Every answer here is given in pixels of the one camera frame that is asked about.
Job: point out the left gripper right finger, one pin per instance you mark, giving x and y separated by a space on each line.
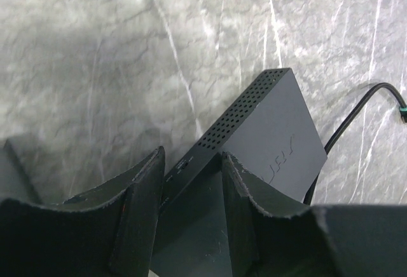
271 234

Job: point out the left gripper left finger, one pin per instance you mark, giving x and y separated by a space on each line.
106 231

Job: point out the black network switch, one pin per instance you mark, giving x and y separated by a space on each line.
270 131

